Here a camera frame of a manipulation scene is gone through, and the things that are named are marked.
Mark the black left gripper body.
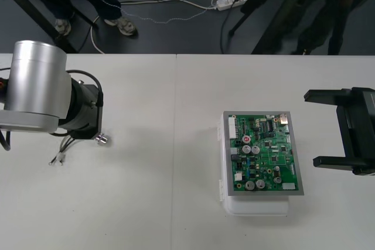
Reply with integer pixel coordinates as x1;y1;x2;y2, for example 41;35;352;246
83;84;105;141

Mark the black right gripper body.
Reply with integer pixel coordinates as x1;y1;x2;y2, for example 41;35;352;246
336;87;375;177

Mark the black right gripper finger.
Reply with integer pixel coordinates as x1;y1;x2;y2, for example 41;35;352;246
304;88;353;105
312;156;356;172

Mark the cable bundle with metal plug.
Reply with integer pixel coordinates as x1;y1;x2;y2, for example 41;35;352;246
48;134;114;166

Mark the white power strip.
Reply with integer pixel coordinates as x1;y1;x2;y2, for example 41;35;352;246
216;0;252;11

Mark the green circuit board grey frame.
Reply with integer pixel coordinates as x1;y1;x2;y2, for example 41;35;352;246
223;111;305;197

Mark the black metal frame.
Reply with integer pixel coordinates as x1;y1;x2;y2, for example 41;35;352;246
0;0;80;54

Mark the thick white floor cable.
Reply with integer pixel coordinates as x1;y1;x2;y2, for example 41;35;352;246
90;0;218;54

